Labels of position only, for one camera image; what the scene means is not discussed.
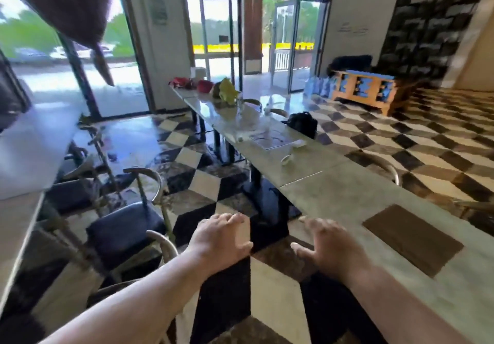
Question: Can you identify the person's right hand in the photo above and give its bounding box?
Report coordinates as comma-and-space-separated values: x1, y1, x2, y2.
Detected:
290, 216, 372, 284

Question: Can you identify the person's left hand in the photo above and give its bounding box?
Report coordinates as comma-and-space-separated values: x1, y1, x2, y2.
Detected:
188, 213, 254, 276

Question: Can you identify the person's left forearm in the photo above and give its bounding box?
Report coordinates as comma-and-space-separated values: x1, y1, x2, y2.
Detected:
39, 250, 212, 344

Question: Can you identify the person's right forearm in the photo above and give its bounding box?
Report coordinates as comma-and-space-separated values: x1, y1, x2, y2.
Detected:
344, 265, 473, 344

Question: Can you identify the brown rectangular placemat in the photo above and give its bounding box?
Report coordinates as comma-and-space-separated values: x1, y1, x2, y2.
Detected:
362, 204, 464, 278

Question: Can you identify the metal chair with dark cushion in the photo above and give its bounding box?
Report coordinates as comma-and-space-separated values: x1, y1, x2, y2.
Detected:
86, 167, 177, 277
42, 125, 134, 217

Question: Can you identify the black backpack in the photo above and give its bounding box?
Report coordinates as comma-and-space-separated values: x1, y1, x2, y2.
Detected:
286, 111, 319, 139

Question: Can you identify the yellow-green plastic bag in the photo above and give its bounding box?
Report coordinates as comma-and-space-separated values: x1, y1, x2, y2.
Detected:
213, 78, 241, 106

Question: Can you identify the pack of water bottles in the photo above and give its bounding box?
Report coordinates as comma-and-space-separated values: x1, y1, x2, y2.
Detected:
304, 75, 337, 98

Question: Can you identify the wooden bench with blue panels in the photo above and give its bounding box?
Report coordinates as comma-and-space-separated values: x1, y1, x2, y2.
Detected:
331, 69, 408, 116

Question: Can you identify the black bag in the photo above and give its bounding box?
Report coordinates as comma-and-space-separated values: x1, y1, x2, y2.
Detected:
329, 55, 373, 77

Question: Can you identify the glass entrance door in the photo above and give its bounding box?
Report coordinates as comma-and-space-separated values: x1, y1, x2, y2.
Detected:
269, 0, 299, 90

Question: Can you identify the brown curtain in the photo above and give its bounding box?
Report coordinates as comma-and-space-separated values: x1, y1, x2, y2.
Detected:
0, 0, 126, 87

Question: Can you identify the black table pedestal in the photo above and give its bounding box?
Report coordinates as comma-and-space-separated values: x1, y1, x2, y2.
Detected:
242, 162, 302, 227

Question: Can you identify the green wall sign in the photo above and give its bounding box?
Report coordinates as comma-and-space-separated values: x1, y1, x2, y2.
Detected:
149, 0, 169, 25

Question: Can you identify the black wall hanging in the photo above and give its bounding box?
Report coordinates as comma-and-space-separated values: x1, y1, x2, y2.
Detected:
378, 0, 486, 83

